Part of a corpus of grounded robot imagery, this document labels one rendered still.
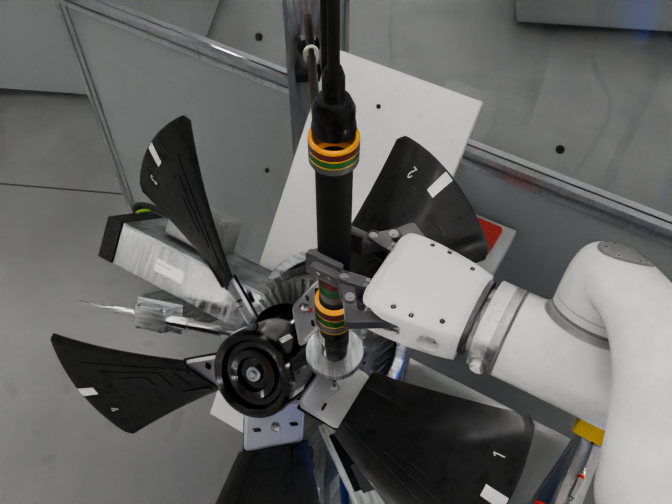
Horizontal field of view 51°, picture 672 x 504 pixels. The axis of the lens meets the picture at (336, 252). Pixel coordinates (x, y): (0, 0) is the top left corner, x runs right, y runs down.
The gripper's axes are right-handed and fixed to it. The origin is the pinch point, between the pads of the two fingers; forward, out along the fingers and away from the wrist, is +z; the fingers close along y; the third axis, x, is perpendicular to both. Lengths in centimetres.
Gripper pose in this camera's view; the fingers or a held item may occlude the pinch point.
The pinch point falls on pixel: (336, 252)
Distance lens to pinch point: 70.0
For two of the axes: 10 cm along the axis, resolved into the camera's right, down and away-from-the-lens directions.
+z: -8.6, -4.0, 3.0
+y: 5.1, -6.8, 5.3
